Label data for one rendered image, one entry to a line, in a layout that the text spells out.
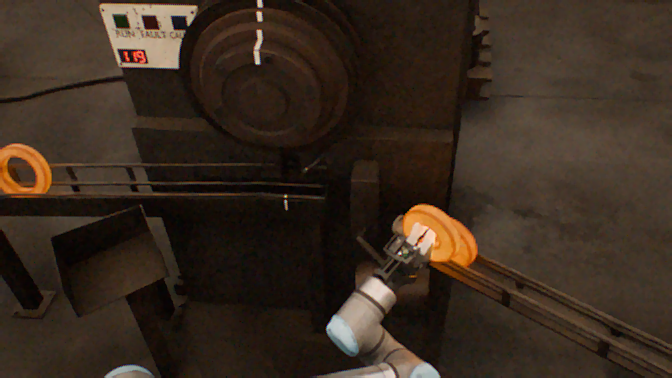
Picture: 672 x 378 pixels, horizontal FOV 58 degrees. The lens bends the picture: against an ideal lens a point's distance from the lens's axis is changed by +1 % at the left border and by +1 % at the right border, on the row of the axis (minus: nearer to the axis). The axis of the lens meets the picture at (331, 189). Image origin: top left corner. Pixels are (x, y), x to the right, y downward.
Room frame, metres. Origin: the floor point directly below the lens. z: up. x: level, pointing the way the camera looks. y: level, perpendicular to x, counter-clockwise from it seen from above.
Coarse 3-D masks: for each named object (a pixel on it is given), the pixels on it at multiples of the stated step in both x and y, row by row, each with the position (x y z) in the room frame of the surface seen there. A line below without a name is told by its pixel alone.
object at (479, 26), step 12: (480, 12) 3.45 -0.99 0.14; (480, 24) 2.94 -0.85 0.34; (480, 36) 2.86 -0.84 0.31; (480, 48) 3.06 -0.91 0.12; (480, 60) 2.90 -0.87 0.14; (468, 72) 2.78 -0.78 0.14; (480, 72) 2.77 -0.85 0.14; (468, 84) 2.74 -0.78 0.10; (480, 84) 2.73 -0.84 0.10; (468, 96) 2.74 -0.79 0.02; (480, 96) 2.73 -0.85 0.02
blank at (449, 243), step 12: (408, 216) 1.04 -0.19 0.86; (420, 216) 1.01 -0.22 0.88; (432, 216) 0.99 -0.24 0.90; (444, 216) 0.99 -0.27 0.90; (408, 228) 1.03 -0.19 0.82; (432, 228) 0.99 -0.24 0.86; (444, 228) 0.97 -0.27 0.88; (456, 228) 0.97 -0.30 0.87; (420, 240) 1.01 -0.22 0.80; (444, 240) 0.96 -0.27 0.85; (456, 240) 0.96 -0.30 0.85; (432, 252) 0.98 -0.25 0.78; (444, 252) 0.96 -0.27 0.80; (456, 252) 0.95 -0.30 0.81
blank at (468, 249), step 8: (456, 224) 1.07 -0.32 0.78; (464, 232) 1.05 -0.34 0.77; (464, 240) 1.03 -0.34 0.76; (472, 240) 1.04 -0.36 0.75; (464, 248) 1.03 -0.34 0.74; (472, 248) 1.03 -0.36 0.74; (456, 256) 1.04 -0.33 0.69; (464, 256) 1.03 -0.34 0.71; (472, 256) 1.02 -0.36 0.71; (464, 264) 1.02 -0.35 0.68
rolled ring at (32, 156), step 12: (0, 156) 1.51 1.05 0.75; (12, 156) 1.50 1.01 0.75; (24, 156) 1.50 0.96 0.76; (36, 156) 1.50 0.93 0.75; (0, 168) 1.50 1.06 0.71; (36, 168) 1.48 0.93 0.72; (48, 168) 1.49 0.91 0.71; (0, 180) 1.49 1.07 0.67; (12, 180) 1.50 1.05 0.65; (48, 180) 1.47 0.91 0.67; (12, 192) 1.47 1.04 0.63; (24, 192) 1.46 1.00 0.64; (36, 192) 1.45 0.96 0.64
